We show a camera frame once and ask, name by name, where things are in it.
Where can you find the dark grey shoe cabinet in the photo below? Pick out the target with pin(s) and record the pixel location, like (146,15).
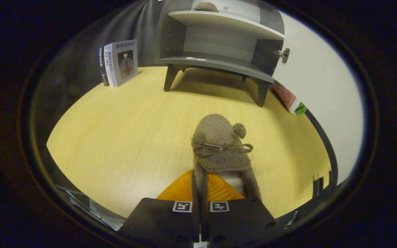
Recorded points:
(215,62)

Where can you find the grey white book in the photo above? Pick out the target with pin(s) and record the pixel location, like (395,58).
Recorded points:
(124,62)

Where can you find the metal cabinet door hinge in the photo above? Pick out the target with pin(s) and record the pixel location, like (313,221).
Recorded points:
(283,54)

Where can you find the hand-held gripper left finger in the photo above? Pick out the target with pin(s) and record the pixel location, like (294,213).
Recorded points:
(157,220)

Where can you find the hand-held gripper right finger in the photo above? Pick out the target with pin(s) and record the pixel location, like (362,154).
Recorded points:
(243,220)

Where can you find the watermelon print pouch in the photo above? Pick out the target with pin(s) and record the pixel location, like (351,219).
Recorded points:
(289,101)

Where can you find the brown fuzzy shoe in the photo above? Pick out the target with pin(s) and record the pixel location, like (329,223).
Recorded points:
(206,7)
(219,137)

